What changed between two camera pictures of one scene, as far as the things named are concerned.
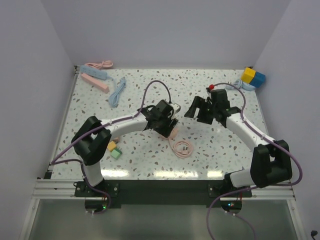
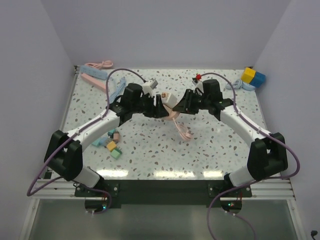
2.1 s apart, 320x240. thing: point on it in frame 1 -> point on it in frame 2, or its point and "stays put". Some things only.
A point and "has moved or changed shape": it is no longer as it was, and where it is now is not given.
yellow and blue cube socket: x=250 y=76 stays put
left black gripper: x=166 y=130 -> x=157 y=110
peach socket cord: x=182 y=149 -> x=184 y=133
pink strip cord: x=100 y=65 stays put
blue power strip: x=87 y=70 stays put
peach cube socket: x=173 y=134 has moved or changed shape
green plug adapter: x=116 y=153 stays put
